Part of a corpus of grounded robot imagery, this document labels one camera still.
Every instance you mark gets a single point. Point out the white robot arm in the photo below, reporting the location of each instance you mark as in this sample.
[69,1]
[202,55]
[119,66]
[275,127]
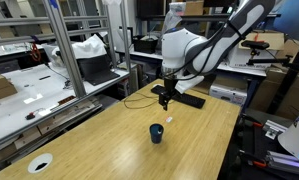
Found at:
[202,50]

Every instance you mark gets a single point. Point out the black storage bin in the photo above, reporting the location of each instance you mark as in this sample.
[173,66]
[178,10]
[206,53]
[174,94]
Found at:
[145,45]

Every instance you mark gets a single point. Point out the black camera on stand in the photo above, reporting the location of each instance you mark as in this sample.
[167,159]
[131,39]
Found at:
[255,44]

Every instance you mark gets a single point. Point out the flat brown cardboard box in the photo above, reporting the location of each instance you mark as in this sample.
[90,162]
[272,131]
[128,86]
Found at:
[269,40]

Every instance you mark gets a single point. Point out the large brown cardboard box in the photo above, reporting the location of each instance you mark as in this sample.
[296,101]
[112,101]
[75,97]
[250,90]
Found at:
[289,96]

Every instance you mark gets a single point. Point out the aluminium extrusion bars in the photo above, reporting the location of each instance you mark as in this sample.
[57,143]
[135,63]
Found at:
[285,161]

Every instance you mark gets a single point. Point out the white board with coloured dots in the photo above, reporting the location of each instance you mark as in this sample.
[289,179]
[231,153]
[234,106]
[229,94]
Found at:
[295,136]

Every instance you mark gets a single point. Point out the black laptop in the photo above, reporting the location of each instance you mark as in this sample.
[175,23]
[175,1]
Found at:
[95,71]

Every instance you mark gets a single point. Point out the clear plastic bag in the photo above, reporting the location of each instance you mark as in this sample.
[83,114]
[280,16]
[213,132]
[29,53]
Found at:
[172,18]

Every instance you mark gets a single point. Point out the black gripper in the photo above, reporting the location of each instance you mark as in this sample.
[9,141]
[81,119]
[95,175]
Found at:
[169,88]

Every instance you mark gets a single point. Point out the blue plastic cup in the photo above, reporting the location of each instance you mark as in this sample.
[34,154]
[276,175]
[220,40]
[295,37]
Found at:
[156,136]

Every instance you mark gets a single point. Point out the black upright pole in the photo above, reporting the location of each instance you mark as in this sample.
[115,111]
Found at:
[289,76]

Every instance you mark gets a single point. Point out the white cloth cover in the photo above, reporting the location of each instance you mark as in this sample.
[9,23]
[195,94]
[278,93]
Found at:
[89,48]

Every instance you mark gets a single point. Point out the plain white box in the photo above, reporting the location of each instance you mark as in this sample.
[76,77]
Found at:
[242,58]

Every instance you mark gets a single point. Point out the small aluminium bracket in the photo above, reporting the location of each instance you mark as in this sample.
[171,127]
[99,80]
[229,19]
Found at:
[274,128]

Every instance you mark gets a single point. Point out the black computer keyboard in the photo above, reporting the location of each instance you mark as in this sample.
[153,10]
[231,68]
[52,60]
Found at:
[192,100]

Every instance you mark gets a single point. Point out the white printed carton box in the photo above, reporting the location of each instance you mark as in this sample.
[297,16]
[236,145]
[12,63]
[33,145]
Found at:
[227,93]

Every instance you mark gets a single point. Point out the small black red gadget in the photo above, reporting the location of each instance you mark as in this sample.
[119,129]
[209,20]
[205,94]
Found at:
[30,116]

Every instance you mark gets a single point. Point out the white round table grommet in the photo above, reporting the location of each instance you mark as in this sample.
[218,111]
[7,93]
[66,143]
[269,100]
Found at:
[47,159]

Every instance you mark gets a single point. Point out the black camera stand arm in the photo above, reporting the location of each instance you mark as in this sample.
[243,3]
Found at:
[275,61]

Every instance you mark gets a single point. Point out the small red white packet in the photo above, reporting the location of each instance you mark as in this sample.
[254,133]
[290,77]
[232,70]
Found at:
[169,119]

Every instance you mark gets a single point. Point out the aluminium frame shelf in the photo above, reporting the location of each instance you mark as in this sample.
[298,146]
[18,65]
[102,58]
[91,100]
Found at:
[64,50]

